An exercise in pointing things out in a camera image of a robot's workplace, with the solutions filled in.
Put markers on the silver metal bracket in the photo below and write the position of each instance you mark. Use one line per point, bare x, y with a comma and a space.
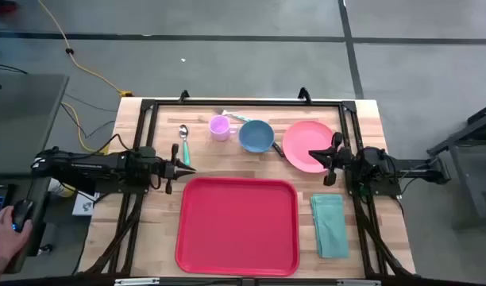
358, 282
136, 281

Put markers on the black computer mouse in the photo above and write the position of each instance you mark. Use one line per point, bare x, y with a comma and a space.
24, 208

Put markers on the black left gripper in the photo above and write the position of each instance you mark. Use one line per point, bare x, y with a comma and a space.
163, 171

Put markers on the pink plastic plate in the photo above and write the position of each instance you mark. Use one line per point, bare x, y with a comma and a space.
304, 147

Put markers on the white cardboard box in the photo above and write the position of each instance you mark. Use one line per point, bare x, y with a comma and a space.
84, 205

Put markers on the teal cloth napkin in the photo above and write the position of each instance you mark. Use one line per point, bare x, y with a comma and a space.
329, 226

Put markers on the red plastic tray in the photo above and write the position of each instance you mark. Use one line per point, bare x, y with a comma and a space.
237, 226

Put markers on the yellow round container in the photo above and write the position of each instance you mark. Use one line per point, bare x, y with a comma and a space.
62, 190

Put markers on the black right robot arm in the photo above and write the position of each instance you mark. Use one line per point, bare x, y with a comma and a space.
410, 167

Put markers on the lilac plastic mug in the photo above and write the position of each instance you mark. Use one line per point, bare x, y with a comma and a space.
220, 128

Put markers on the dark grey side table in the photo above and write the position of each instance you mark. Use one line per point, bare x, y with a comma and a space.
465, 137

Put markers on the blue plastic bowl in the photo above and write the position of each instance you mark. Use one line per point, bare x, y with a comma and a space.
256, 137

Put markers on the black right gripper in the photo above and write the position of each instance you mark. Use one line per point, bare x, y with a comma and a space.
342, 158

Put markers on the person's hand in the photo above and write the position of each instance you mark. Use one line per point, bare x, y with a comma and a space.
8, 238

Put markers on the grey desk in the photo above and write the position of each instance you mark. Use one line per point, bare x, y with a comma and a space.
20, 119

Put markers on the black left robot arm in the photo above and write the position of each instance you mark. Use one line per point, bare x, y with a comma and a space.
88, 165

